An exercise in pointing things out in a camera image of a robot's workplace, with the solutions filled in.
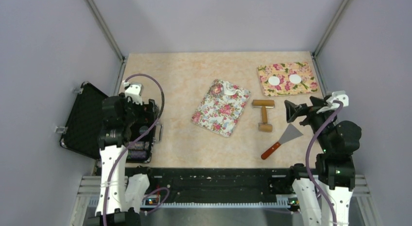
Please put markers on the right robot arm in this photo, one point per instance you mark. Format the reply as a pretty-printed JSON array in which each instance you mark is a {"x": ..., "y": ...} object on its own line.
[{"x": 324, "y": 184}]

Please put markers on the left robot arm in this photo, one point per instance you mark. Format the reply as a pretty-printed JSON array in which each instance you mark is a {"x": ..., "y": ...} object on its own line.
[{"x": 125, "y": 122}]

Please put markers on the flat round white wrapper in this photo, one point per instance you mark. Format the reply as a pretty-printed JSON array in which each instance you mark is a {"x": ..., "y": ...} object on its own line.
[{"x": 274, "y": 80}]

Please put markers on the new round cut wrapper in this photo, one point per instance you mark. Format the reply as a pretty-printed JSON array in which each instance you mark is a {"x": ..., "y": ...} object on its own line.
[{"x": 295, "y": 79}]

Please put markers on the yellow floral tray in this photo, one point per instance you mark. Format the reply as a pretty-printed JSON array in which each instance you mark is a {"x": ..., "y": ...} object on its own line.
[{"x": 283, "y": 71}]

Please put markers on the white dough piece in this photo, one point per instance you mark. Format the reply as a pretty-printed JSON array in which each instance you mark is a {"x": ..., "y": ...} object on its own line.
[{"x": 229, "y": 90}]

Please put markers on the wooden dough roller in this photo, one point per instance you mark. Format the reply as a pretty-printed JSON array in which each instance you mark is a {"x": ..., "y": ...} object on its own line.
[{"x": 264, "y": 105}]

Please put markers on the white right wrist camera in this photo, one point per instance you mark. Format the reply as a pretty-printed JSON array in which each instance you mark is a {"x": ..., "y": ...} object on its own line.
[{"x": 333, "y": 102}]

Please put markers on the white floral tray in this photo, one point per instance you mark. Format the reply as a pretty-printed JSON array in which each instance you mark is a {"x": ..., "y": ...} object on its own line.
[{"x": 220, "y": 114}]

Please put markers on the black poker chip case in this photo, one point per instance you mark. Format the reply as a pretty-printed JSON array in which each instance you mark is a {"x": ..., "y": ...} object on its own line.
[{"x": 85, "y": 123}]

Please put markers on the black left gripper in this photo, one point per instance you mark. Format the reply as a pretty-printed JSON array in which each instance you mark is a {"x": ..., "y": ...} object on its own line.
[{"x": 145, "y": 116}]

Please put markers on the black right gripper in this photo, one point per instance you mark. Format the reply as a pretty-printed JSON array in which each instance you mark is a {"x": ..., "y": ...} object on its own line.
[{"x": 293, "y": 110}]

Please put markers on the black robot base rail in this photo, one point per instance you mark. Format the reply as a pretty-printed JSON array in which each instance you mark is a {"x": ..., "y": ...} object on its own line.
[{"x": 218, "y": 185}]

